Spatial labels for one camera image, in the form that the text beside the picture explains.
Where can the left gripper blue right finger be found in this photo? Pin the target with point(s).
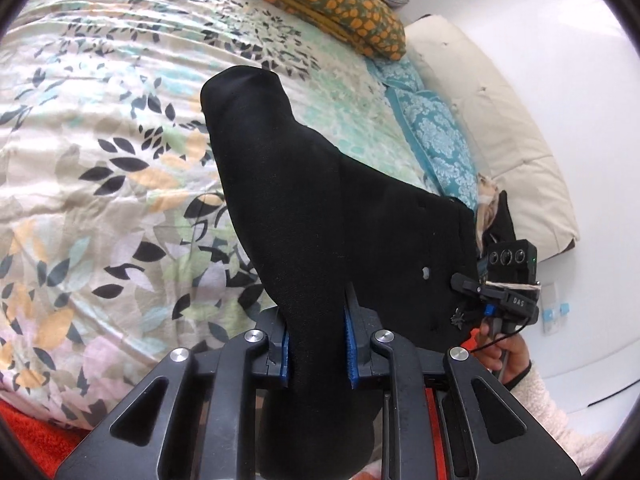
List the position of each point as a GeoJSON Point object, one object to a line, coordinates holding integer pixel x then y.
{"type": "Point", "coordinates": [444, 416]}

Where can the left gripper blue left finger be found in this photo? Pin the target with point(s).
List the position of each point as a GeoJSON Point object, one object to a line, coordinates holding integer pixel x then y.
{"type": "Point", "coordinates": [191, 417]}

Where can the black pants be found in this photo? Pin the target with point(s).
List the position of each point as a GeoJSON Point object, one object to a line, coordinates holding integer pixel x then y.
{"type": "Point", "coordinates": [316, 222]}

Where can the right forearm white fleece sleeve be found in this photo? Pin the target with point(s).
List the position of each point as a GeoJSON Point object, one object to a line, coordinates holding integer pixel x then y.
{"type": "Point", "coordinates": [532, 393]}

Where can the right hand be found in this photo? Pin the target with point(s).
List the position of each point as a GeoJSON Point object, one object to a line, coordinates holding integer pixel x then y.
{"type": "Point", "coordinates": [508, 356]}

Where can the beige blanket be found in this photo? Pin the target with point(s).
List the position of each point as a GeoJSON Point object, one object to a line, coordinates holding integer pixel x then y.
{"type": "Point", "coordinates": [487, 207]}

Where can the red carpet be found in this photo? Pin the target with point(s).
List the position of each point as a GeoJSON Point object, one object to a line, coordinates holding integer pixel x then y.
{"type": "Point", "coordinates": [46, 444]}

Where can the cream headboard cushion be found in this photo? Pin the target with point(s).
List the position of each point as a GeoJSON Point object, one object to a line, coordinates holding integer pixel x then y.
{"type": "Point", "coordinates": [505, 142]}

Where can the teal damask pillow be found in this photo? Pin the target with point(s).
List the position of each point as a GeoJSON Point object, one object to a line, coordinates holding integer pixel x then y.
{"type": "Point", "coordinates": [436, 140]}

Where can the floral bed sheet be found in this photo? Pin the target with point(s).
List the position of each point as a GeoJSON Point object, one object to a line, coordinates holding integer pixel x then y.
{"type": "Point", "coordinates": [116, 241]}

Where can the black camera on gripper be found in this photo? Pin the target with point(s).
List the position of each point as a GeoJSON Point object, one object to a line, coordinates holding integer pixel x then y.
{"type": "Point", "coordinates": [512, 265]}

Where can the white wall socket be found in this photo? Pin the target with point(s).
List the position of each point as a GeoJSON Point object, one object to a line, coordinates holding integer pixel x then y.
{"type": "Point", "coordinates": [554, 310]}

